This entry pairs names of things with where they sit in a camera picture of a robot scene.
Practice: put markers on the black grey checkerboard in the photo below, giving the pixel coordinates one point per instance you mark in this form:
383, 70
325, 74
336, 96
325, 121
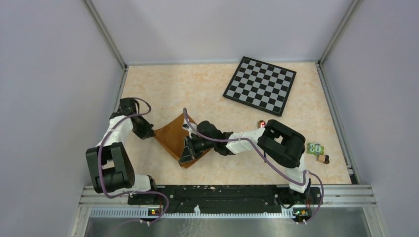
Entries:
260, 85

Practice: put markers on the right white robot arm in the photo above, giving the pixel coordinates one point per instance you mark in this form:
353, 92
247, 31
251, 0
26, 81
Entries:
273, 140

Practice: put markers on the white slotted cable duct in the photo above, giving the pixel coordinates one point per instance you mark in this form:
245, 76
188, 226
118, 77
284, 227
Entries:
145, 213

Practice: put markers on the brown cloth napkin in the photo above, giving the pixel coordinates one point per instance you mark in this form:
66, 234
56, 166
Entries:
172, 136

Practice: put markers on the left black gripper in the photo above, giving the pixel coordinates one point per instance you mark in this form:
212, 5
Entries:
147, 132

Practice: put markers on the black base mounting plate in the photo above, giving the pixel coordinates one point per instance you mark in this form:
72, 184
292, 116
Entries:
226, 199

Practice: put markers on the aluminium frame rail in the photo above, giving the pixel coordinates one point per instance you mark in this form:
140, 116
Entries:
90, 197

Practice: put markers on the small brown wooden block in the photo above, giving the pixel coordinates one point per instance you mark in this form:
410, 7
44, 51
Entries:
325, 159

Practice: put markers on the iridescent spoon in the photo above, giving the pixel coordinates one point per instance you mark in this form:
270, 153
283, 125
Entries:
261, 124

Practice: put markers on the green owl toy block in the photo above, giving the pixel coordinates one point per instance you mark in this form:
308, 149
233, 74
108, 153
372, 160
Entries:
315, 149

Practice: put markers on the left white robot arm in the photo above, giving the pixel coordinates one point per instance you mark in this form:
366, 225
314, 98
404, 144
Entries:
109, 166

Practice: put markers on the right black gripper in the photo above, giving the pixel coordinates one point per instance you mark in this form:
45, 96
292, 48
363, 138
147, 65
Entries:
189, 152

